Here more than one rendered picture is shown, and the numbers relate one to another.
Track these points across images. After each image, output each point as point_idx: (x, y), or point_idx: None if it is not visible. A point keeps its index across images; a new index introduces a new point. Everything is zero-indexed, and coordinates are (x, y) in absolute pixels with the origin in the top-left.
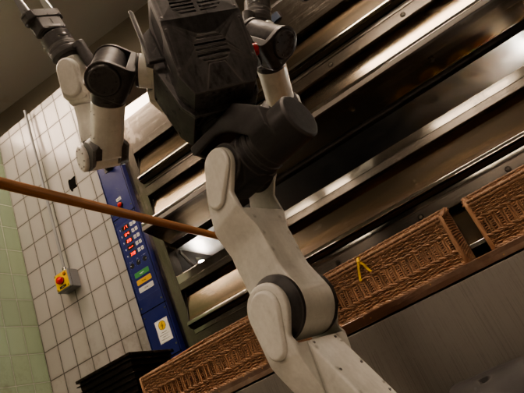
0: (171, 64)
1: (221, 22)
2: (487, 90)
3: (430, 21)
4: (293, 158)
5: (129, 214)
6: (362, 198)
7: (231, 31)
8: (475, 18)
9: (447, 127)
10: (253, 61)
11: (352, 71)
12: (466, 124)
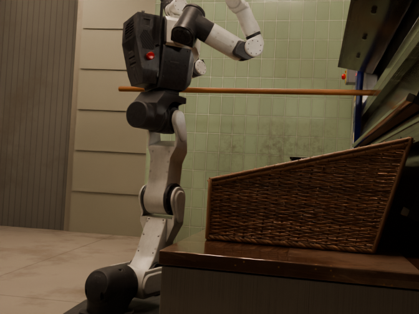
0: (132, 64)
1: (133, 44)
2: (411, 32)
3: None
4: (380, 37)
5: (235, 92)
6: (386, 102)
7: (135, 50)
8: None
9: (399, 62)
10: (141, 70)
11: None
12: (414, 63)
